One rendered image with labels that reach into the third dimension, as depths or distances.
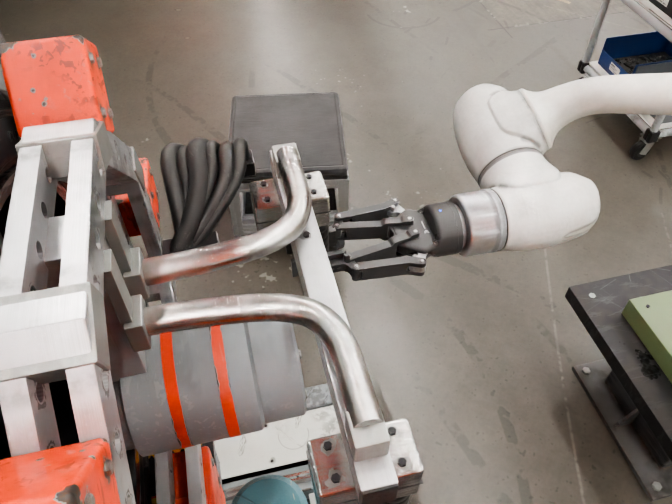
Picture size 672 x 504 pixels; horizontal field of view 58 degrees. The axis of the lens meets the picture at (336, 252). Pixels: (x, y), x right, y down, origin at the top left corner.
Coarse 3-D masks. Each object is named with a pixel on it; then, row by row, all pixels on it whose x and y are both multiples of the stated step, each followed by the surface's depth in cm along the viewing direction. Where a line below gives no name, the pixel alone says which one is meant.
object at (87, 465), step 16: (64, 448) 38; (80, 448) 37; (96, 448) 37; (0, 464) 37; (16, 464) 36; (32, 464) 36; (48, 464) 35; (64, 464) 35; (80, 464) 34; (96, 464) 35; (112, 464) 38; (0, 480) 34; (16, 480) 33; (32, 480) 33; (48, 480) 33; (64, 480) 32; (80, 480) 32; (96, 480) 35; (112, 480) 38; (0, 496) 31; (16, 496) 31; (32, 496) 31; (48, 496) 30; (64, 496) 30; (80, 496) 31; (96, 496) 34; (112, 496) 37
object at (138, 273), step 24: (288, 144) 69; (288, 168) 65; (288, 192) 64; (288, 216) 60; (120, 240) 52; (240, 240) 58; (264, 240) 58; (288, 240) 60; (120, 264) 54; (144, 264) 56; (168, 264) 56; (192, 264) 57; (216, 264) 57; (144, 288) 56
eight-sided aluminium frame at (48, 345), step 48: (48, 144) 51; (96, 144) 52; (48, 192) 50; (96, 192) 49; (144, 192) 78; (96, 240) 47; (144, 240) 81; (0, 288) 40; (48, 288) 40; (96, 288) 42; (0, 336) 38; (48, 336) 38; (96, 336) 39; (0, 384) 38; (48, 384) 42; (96, 384) 39; (48, 432) 40; (96, 432) 39; (192, 480) 82
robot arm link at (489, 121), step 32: (480, 96) 93; (512, 96) 90; (544, 96) 90; (576, 96) 88; (608, 96) 86; (640, 96) 84; (480, 128) 90; (512, 128) 88; (544, 128) 88; (480, 160) 90
